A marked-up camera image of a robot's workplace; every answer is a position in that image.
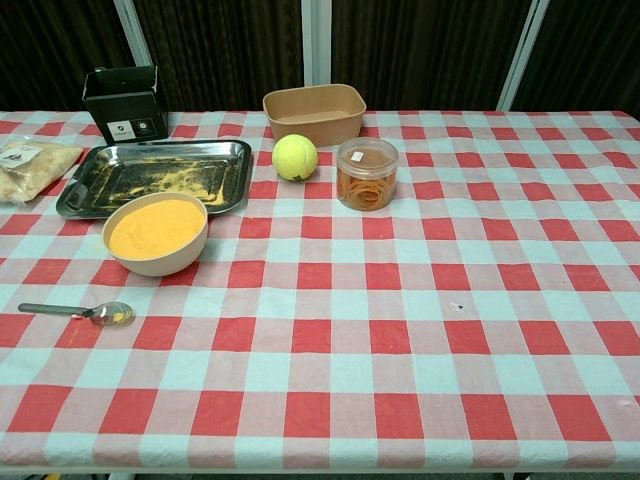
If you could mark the metal spoon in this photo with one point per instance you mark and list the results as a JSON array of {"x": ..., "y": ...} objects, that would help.
[{"x": 112, "y": 315}]

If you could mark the beige bowl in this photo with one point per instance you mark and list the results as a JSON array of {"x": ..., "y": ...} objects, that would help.
[{"x": 155, "y": 268}]

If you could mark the orange rubber bands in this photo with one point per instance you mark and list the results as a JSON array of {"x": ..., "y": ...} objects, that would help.
[{"x": 365, "y": 192}]

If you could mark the yellow tennis ball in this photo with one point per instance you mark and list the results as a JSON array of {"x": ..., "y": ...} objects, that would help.
[{"x": 295, "y": 157}]

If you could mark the clear plastic jar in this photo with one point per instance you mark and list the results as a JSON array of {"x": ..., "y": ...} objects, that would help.
[{"x": 367, "y": 155}]

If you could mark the red checked tablecloth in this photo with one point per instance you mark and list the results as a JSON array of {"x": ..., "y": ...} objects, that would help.
[{"x": 350, "y": 350}]

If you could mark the brown paper container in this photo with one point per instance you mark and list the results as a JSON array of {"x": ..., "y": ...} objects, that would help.
[{"x": 320, "y": 125}]

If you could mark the steel tray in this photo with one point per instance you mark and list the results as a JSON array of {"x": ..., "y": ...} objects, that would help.
[{"x": 165, "y": 170}]

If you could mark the black cardboard box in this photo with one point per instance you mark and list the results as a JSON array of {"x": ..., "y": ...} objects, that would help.
[{"x": 130, "y": 112}]

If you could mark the clear snack bag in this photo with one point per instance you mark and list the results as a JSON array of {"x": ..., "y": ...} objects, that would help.
[{"x": 30, "y": 170}]

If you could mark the white partition post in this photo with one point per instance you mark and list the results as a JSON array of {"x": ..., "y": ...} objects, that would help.
[
  {"x": 520, "y": 55},
  {"x": 316, "y": 40},
  {"x": 131, "y": 30}
]

